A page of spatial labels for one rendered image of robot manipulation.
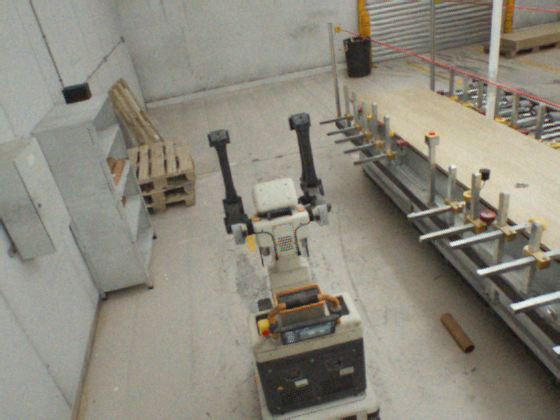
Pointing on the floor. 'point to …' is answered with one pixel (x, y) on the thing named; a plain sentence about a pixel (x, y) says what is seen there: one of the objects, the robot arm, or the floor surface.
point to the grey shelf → (98, 191)
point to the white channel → (494, 57)
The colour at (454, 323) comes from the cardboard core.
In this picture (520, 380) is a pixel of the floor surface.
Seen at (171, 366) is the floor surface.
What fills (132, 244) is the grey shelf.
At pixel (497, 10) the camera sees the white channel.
